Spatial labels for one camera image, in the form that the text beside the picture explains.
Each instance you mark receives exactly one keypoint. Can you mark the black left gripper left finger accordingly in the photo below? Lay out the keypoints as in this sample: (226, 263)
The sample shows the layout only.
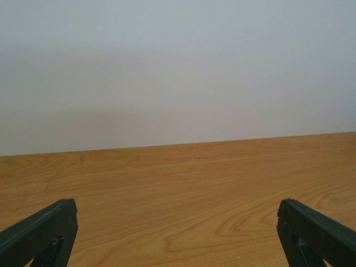
(45, 238)

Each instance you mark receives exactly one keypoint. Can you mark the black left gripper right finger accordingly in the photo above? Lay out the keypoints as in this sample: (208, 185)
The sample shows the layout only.
(310, 238)

